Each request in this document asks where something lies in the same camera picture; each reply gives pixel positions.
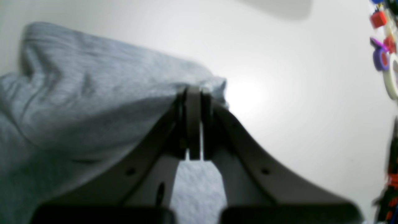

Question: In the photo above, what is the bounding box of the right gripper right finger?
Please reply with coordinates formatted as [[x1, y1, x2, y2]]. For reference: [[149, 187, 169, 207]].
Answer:
[[194, 87, 363, 224]]

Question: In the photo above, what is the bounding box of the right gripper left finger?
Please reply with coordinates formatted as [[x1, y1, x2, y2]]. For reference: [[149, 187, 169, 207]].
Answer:
[[31, 86, 195, 224]]

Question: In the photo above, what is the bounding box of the red block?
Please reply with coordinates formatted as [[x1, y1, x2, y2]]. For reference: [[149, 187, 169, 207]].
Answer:
[[370, 10, 387, 29]]

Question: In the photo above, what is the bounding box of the grey T-shirt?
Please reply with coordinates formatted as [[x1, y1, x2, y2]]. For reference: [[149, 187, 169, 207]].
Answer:
[[1, 22, 227, 224]]

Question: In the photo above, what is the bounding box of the purple tape roll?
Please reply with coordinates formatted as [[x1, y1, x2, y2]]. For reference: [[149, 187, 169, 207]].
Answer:
[[370, 37, 389, 71]]

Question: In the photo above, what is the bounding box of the white tape roll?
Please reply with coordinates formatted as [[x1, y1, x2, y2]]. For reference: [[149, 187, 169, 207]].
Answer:
[[383, 54, 398, 101]]

